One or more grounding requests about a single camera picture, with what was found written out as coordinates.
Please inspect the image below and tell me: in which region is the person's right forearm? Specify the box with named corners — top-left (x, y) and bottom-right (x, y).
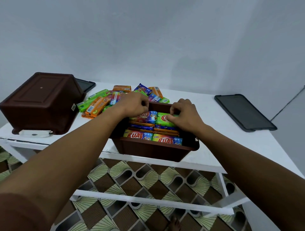
top-left (195, 123), bottom-right (305, 231)

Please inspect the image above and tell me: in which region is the orange snack packet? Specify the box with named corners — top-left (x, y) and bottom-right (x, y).
top-left (130, 121), bottom-right (155, 127)
top-left (153, 129), bottom-right (180, 136)

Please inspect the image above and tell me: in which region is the pile of colourful snacks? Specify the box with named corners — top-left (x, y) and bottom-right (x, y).
top-left (77, 83), bottom-right (170, 119)

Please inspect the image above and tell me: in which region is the person's right hand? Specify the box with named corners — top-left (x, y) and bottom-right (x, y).
top-left (166, 98), bottom-right (205, 136)

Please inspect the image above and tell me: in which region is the brown sleeve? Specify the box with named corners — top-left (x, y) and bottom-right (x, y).
top-left (0, 193), bottom-right (51, 231)

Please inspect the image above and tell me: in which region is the person's left hand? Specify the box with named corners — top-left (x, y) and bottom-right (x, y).
top-left (112, 91), bottom-right (150, 118)

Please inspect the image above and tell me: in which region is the person's left forearm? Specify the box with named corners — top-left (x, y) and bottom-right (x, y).
top-left (0, 107), bottom-right (124, 231)

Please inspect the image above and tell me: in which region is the green snack packet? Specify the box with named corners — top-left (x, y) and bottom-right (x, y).
top-left (155, 112), bottom-right (179, 127)

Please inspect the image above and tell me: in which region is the person's foot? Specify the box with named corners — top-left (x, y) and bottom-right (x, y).
top-left (166, 216), bottom-right (181, 231)

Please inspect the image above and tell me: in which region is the dark grey lid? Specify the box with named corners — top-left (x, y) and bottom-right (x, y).
top-left (76, 78), bottom-right (96, 93)
top-left (214, 94), bottom-right (278, 133)

